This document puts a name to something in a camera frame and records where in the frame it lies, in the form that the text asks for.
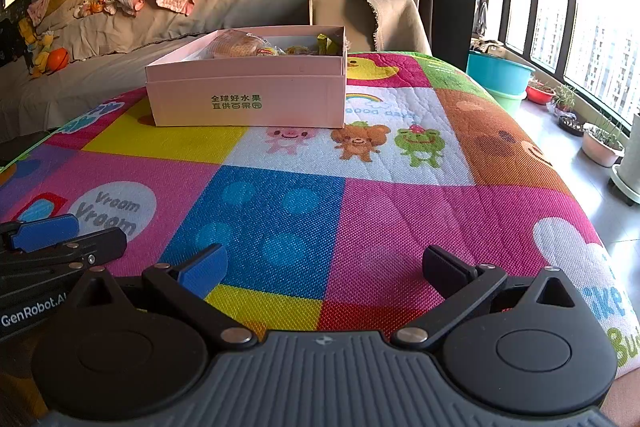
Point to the dark round plant pot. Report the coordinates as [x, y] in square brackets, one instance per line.
[571, 127]

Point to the black electronic device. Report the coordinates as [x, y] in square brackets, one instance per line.
[11, 39]

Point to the small potted plant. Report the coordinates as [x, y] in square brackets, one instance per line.
[565, 99]

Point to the person's right forearm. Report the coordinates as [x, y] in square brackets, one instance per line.
[622, 399]

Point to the red plastic basin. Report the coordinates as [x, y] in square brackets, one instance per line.
[539, 94]

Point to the pink cardboard box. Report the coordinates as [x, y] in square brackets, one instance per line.
[250, 92]

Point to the bread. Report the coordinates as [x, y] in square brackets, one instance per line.
[232, 44]

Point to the pink cloth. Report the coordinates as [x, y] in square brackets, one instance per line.
[47, 2]

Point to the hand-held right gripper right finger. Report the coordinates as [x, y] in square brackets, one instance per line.
[445, 269]

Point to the colourful play mat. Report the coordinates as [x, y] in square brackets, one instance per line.
[400, 217]

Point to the yellow patterned snack packet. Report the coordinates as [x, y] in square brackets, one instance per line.
[299, 50]

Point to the yellow plush toy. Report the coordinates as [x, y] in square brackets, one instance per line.
[39, 49]

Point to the white rectangular planter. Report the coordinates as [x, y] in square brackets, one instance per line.
[602, 149]

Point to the black window frame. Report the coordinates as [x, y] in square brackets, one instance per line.
[571, 17]

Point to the orange ball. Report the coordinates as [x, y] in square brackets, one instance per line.
[58, 59]

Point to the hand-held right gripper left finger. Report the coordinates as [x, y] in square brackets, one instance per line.
[205, 271]

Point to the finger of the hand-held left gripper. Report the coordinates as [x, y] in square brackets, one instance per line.
[47, 232]
[97, 244]

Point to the tall white pot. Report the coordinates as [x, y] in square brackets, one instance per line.
[629, 172]

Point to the grey covered sofa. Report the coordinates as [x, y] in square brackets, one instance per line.
[115, 52]

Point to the teal plastic basin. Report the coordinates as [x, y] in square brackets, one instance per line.
[497, 69]

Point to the yellow green snack packet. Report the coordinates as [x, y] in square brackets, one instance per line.
[327, 43]

